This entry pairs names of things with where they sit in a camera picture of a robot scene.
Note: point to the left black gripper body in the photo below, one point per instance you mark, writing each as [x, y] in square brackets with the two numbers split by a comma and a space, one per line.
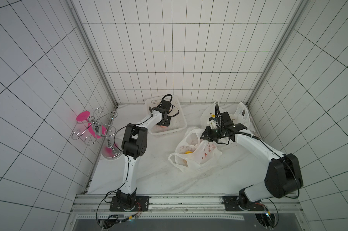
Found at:
[164, 119]

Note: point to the pink wine glass lower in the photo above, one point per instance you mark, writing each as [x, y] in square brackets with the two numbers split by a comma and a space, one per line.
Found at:
[97, 130]

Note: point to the white perforated plastic basket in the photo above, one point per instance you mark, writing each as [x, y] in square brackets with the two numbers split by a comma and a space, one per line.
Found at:
[176, 119]

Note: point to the pink wine glass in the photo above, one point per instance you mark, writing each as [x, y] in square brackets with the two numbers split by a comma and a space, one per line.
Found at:
[83, 116]
[97, 130]

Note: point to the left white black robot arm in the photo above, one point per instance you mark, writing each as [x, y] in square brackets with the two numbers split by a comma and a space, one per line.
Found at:
[134, 145]

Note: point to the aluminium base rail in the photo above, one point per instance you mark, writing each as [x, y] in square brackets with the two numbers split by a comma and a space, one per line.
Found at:
[184, 212]

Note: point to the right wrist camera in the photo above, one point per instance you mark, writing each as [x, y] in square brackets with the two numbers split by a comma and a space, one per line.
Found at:
[212, 122]

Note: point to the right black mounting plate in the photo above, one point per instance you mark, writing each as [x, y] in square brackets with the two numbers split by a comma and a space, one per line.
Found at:
[236, 203]

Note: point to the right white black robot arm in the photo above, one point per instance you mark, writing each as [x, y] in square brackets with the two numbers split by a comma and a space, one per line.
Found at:
[283, 174]

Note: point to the white bag red lettering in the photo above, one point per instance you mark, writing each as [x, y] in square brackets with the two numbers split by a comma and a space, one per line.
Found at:
[205, 154]

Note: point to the pink wine glass upper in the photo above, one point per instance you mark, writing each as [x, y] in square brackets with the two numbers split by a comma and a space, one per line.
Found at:
[83, 116]

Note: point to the black mounting plate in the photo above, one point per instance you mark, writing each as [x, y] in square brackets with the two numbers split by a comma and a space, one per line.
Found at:
[236, 203]
[135, 204]

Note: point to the chrome wire glass rack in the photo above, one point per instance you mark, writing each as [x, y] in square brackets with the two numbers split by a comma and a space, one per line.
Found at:
[112, 145]

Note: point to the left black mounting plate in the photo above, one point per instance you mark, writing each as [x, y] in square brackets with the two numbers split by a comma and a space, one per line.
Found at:
[135, 204]

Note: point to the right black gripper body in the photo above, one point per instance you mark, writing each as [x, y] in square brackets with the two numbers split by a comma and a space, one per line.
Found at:
[210, 134]

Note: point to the white bag cartoon print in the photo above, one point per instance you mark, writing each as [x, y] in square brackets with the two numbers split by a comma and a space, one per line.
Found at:
[241, 115]

